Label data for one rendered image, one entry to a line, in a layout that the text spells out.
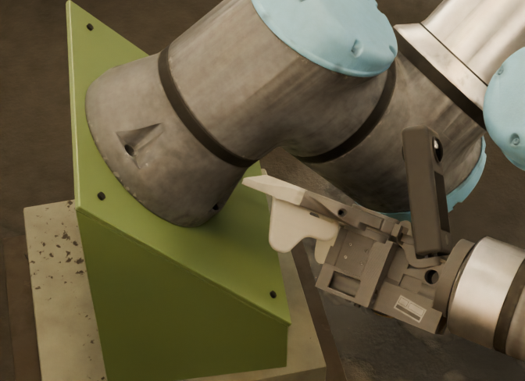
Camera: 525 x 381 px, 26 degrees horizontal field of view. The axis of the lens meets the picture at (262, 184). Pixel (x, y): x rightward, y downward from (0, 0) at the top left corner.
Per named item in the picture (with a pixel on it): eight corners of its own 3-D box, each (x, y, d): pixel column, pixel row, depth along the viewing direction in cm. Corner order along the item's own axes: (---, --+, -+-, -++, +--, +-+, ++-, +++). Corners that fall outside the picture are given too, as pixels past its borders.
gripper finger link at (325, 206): (303, 207, 97) (394, 242, 99) (310, 190, 97) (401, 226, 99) (290, 202, 101) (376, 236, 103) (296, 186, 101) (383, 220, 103)
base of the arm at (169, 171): (83, 46, 122) (148, -9, 117) (205, 132, 133) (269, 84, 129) (86, 172, 109) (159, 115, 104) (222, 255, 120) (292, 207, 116)
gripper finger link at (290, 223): (230, 234, 97) (326, 270, 99) (255, 169, 97) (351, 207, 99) (223, 230, 100) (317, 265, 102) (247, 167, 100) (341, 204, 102)
